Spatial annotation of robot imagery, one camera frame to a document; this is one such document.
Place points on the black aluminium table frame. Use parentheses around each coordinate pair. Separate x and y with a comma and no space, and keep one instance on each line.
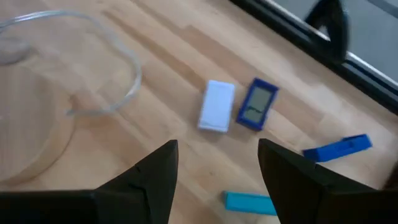
(373,91)

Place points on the white shade wooden base lamp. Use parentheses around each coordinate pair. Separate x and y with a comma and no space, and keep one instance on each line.
(31,124)

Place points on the blue-framed digital display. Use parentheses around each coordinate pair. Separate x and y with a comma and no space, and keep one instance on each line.
(257,104)

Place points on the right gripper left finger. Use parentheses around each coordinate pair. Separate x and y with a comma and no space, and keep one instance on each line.
(146,186)

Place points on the blue USB stick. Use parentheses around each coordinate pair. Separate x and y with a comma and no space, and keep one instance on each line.
(337,148)

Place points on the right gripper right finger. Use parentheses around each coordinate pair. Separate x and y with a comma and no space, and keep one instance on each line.
(304,193)

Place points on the teal stick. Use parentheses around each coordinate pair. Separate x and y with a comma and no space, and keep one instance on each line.
(248,203)

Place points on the white rectangular box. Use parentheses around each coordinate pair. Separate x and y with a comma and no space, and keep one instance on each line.
(217,105)

